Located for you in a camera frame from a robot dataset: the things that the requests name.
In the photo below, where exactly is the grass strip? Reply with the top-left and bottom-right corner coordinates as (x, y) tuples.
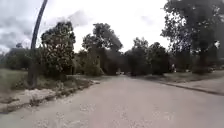
(143, 69), (224, 84)

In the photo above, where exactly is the bushy green tree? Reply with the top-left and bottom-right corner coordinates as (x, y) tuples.
(39, 21), (77, 80)

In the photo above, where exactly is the tall dark tree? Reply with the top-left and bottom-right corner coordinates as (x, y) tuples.
(160, 0), (224, 75)

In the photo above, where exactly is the concrete kerb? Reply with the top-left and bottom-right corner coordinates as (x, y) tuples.
(0, 79), (101, 114)

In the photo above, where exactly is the row of dark trees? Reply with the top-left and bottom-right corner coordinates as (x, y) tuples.
(74, 22), (188, 77)

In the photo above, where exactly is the grey side path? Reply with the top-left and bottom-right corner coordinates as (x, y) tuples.
(166, 76), (224, 96)

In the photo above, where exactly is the grey paved path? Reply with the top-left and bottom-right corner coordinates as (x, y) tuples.
(0, 74), (224, 128)

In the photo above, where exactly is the leaning tree trunk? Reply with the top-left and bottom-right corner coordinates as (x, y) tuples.
(27, 0), (49, 88)

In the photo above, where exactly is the dry grass ground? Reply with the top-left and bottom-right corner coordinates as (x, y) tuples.
(0, 68), (92, 101)

